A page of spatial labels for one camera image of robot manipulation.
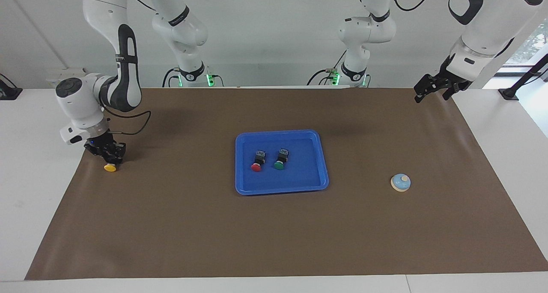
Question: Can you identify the brown table mat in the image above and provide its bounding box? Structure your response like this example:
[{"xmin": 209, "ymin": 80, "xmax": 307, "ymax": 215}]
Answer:
[{"xmin": 24, "ymin": 87, "xmax": 548, "ymax": 281}]

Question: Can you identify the black stand with foot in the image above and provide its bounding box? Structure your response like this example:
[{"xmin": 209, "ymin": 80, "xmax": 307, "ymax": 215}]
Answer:
[{"xmin": 498, "ymin": 53, "xmax": 548, "ymax": 101}]

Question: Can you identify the black clamp mount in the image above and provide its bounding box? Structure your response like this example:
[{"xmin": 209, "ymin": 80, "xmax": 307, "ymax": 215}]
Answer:
[{"xmin": 0, "ymin": 73, "xmax": 23, "ymax": 101}]

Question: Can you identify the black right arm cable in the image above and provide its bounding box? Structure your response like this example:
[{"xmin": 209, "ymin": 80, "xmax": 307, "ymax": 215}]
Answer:
[{"xmin": 103, "ymin": 107, "xmax": 152, "ymax": 136}]

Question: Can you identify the black base cable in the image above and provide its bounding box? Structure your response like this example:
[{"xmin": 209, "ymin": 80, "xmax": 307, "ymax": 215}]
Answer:
[
  {"xmin": 162, "ymin": 68, "xmax": 180, "ymax": 88},
  {"xmin": 307, "ymin": 49, "xmax": 348, "ymax": 87}
]

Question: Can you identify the red push button switch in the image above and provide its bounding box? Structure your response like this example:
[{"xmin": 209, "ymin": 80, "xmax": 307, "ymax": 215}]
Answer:
[{"xmin": 250, "ymin": 150, "xmax": 267, "ymax": 172}]

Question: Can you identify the green push button switch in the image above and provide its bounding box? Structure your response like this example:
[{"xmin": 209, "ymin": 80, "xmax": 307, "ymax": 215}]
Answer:
[{"xmin": 274, "ymin": 148, "xmax": 290, "ymax": 170}]

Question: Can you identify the light blue desk bell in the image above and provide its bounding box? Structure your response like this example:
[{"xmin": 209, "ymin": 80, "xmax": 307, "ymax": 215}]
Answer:
[{"xmin": 390, "ymin": 173, "xmax": 411, "ymax": 192}]

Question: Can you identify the black left base cable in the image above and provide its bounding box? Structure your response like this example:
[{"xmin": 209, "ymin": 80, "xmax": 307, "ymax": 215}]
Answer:
[{"xmin": 307, "ymin": 49, "xmax": 348, "ymax": 87}]

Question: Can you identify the black right base cable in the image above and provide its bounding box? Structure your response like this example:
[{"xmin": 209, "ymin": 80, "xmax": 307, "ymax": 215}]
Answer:
[{"xmin": 162, "ymin": 68, "xmax": 180, "ymax": 88}]

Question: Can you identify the blue plastic tray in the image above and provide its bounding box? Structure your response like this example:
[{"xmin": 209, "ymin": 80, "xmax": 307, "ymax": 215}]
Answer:
[{"xmin": 235, "ymin": 129, "xmax": 329, "ymax": 196}]

